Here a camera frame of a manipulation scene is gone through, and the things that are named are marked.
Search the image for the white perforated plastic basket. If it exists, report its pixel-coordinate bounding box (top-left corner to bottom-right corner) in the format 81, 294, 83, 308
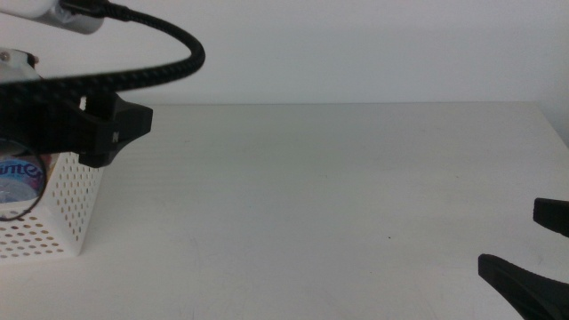
0, 150, 106, 260

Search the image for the thick braided black cable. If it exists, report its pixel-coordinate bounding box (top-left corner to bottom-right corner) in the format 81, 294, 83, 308
0, 0, 207, 108

